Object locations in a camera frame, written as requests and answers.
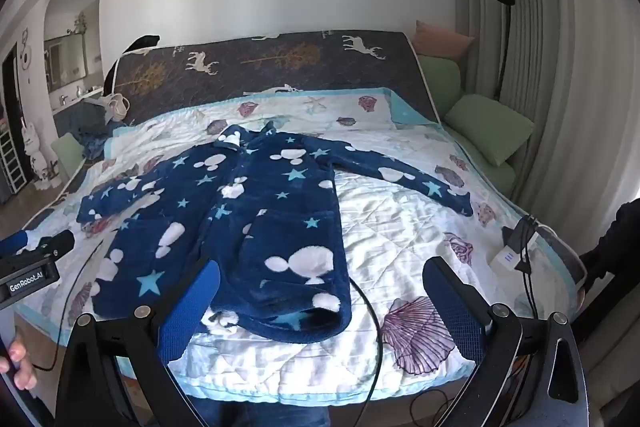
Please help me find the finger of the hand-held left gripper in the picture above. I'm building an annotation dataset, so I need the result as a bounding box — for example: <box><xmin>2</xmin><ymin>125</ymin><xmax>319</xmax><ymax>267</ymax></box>
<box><xmin>0</xmin><ymin>230</ymin><xmax>30</xmax><ymax>256</ymax></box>
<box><xmin>31</xmin><ymin>229</ymin><xmax>76</xmax><ymax>261</ymax></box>

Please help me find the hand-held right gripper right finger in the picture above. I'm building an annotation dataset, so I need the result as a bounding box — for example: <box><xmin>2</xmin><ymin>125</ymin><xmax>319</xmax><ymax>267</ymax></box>
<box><xmin>422</xmin><ymin>256</ymin><xmax>589</xmax><ymax>427</ymax></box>

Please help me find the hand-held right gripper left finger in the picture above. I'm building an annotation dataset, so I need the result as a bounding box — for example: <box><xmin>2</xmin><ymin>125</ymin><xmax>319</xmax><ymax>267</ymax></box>
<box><xmin>54</xmin><ymin>258</ymin><xmax>222</xmax><ymax>427</ymax></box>

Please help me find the navy star print fleece robe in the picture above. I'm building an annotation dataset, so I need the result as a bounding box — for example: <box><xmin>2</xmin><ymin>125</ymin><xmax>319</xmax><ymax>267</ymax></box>
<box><xmin>76</xmin><ymin>121</ymin><xmax>475</xmax><ymax>342</ymax></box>

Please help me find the blue clothes pile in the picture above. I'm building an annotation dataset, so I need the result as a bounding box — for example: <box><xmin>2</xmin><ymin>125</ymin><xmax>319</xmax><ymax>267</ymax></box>
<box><xmin>55</xmin><ymin>99</ymin><xmax>121</xmax><ymax>160</ymax></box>

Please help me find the person's left hand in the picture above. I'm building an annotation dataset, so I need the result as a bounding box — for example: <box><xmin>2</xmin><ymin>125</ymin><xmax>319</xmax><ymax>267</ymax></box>
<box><xmin>0</xmin><ymin>336</ymin><xmax>36</xmax><ymax>391</ymax></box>

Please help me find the white ladder rack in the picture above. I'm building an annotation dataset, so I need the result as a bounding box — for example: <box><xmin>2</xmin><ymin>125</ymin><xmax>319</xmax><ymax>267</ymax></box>
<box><xmin>0</xmin><ymin>127</ymin><xmax>27</xmax><ymax>195</ymax></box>

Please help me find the white power adapter box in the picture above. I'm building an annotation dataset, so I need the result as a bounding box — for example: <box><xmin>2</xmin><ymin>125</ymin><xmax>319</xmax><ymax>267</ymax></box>
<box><xmin>488</xmin><ymin>227</ymin><xmax>543</xmax><ymax>280</ymax></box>

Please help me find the white cat figurine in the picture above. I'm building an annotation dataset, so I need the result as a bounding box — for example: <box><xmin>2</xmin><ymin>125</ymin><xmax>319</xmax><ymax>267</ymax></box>
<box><xmin>21</xmin><ymin>119</ymin><xmax>62</xmax><ymax>188</ymax></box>

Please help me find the small green pillow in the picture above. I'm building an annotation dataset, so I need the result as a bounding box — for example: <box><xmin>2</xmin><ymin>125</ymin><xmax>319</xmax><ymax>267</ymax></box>
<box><xmin>51</xmin><ymin>133</ymin><xmax>86</xmax><ymax>182</ymax></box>

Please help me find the white shell print quilted blanket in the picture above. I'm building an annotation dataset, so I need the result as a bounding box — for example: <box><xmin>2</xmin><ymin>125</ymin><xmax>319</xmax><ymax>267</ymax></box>
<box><xmin>15</xmin><ymin>87</ymin><xmax>586</xmax><ymax>403</ymax></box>

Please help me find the white bag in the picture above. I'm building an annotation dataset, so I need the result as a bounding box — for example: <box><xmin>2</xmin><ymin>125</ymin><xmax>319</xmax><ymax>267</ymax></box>
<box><xmin>102</xmin><ymin>93</ymin><xmax>132</xmax><ymax>124</ymax></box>

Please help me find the dark cloth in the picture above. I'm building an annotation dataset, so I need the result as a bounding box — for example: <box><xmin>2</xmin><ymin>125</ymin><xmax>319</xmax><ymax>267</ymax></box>
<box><xmin>580</xmin><ymin>201</ymin><xmax>640</xmax><ymax>303</ymax></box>

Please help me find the pink pillow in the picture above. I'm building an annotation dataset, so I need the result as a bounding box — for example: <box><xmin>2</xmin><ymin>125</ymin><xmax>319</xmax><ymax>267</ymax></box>
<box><xmin>414</xmin><ymin>20</ymin><xmax>475</xmax><ymax>64</ymax></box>

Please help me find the grey deer print headboard cover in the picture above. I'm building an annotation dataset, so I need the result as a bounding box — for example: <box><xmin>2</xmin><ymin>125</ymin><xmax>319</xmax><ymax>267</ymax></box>
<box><xmin>104</xmin><ymin>30</ymin><xmax>443</xmax><ymax>125</ymax></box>

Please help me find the grey curtain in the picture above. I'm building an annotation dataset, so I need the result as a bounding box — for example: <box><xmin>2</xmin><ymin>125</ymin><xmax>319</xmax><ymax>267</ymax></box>
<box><xmin>452</xmin><ymin>0</ymin><xmax>640</xmax><ymax>253</ymax></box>

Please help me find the black cable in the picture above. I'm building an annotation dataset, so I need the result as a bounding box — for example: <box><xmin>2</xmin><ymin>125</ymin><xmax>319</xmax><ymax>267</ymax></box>
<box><xmin>515</xmin><ymin>216</ymin><xmax>543</xmax><ymax>320</ymax></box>
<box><xmin>280</xmin><ymin>276</ymin><xmax>387</xmax><ymax>427</ymax></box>
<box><xmin>22</xmin><ymin>247</ymin><xmax>103</xmax><ymax>373</ymax></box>

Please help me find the wall mirror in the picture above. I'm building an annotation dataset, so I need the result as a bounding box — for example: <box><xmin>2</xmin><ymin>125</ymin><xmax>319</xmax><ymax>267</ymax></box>
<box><xmin>44</xmin><ymin>32</ymin><xmax>88</xmax><ymax>88</ymax></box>

